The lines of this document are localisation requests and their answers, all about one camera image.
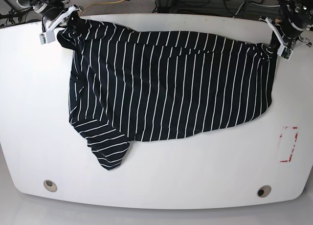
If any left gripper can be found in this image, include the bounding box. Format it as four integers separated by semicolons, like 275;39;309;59
259;0;313;50

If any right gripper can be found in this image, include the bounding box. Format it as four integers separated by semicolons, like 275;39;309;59
16;0;82;29

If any black white striped T-shirt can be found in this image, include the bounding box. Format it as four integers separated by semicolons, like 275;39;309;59
57;20;277;170

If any red tape rectangle marking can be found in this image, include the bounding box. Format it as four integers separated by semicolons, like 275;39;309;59
278;126;299;163

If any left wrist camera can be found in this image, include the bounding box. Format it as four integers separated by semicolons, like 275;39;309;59
277;45;293;61

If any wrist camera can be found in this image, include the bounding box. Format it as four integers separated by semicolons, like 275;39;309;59
277;45;293;61
39;31;55;45

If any yellow cable on floor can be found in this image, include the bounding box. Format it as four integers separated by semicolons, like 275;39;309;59
78;0;124;17

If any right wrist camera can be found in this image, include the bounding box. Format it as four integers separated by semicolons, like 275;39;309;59
39;31;55;45

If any right table cable grommet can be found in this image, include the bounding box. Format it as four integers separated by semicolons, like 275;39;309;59
257;185;271;198

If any table cable grommet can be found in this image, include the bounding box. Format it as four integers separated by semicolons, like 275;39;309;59
44;180;57;193
257;185;271;198

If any left table cable grommet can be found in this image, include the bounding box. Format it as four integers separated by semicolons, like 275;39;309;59
44;180;57;193

